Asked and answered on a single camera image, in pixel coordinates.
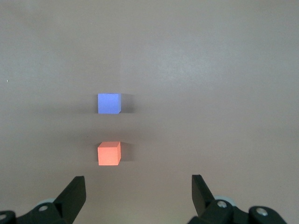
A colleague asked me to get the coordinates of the purple foam block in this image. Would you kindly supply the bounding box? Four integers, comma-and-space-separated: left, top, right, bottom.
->
97, 93, 122, 115

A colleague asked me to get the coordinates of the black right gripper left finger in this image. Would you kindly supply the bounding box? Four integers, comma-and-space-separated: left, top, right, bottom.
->
17, 176, 87, 224

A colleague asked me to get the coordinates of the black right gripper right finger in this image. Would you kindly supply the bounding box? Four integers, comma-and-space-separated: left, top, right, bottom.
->
188, 174, 249, 224

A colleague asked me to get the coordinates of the orange foam block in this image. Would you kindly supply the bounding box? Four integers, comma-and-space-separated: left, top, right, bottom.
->
97, 141, 121, 167

